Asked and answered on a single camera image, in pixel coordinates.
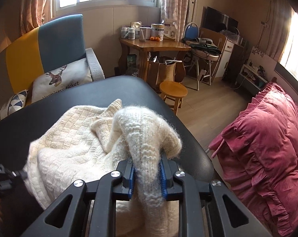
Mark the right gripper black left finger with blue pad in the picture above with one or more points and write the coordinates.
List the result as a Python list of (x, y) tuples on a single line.
[(87, 208)]

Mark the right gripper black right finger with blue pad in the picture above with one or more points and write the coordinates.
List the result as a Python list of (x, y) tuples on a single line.
[(206, 208)]

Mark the cream knitted sweater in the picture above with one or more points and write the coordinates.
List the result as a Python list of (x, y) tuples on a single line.
[(88, 142)]

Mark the blue folding chair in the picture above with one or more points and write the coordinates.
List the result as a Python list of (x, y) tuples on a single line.
[(191, 31)]

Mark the pink ruffled quilt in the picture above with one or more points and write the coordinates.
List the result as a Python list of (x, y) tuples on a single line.
[(258, 154)]

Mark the blue white triangle cushion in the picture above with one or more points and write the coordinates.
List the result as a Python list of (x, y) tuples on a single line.
[(15, 103)]

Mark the round wooden stool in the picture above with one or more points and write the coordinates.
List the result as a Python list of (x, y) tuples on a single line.
[(173, 91)]

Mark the white deer print cushion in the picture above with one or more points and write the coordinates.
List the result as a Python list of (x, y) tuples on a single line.
[(65, 77)]

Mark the white low shelf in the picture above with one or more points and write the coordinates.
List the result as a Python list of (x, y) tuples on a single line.
[(249, 79)]

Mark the brown paper bag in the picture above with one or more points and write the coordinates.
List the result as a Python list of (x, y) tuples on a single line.
[(161, 69)]

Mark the white metal stool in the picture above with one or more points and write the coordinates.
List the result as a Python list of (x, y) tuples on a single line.
[(202, 75)]

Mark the blue yellow grey armchair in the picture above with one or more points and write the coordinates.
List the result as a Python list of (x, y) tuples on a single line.
[(42, 50)]

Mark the wooden side table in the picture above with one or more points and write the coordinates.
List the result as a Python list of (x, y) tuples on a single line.
[(145, 49)]

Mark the orange tangerines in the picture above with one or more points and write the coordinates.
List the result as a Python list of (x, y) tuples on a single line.
[(157, 39)]

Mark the large milk powder tin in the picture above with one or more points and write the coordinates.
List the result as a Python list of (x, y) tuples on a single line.
[(157, 30)]

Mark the orange left curtain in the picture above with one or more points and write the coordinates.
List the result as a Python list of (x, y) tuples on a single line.
[(31, 15)]

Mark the black television screen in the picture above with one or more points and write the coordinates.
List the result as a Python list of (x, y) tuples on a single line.
[(218, 21)]

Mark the white medicine bottle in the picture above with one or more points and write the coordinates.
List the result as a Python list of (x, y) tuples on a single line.
[(131, 33)]

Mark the pink patterned curtain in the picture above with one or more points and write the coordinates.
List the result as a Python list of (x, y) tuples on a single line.
[(177, 10)]

